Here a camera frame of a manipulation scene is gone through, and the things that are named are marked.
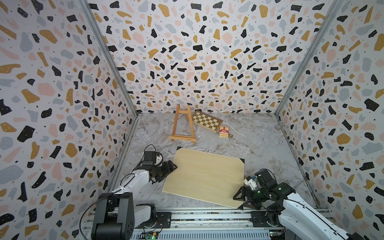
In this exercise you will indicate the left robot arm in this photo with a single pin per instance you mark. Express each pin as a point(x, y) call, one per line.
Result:
point(116, 215)

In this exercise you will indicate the light wooden board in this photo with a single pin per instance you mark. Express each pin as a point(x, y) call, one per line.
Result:
point(206, 177)

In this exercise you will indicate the wooden chessboard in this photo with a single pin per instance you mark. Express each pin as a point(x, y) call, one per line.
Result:
point(206, 121)

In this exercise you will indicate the small red white box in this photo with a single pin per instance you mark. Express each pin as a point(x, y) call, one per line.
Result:
point(224, 132)

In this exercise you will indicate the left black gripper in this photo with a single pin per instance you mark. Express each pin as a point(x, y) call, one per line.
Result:
point(167, 170)

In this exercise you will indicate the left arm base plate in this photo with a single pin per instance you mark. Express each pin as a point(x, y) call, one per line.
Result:
point(162, 220)

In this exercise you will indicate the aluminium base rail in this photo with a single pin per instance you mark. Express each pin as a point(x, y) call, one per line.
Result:
point(215, 223)

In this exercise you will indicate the wooden easel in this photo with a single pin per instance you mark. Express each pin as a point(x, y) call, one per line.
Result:
point(183, 128)

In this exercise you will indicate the small electronics board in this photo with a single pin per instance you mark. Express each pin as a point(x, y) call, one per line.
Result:
point(149, 236)

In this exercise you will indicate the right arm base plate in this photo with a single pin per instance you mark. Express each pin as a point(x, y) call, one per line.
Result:
point(264, 219)

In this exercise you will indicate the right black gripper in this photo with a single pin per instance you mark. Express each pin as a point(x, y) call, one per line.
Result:
point(242, 190)

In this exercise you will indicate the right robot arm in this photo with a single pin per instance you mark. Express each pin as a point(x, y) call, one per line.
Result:
point(285, 207)

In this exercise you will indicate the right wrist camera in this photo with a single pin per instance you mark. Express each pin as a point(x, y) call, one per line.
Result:
point(251, 182)

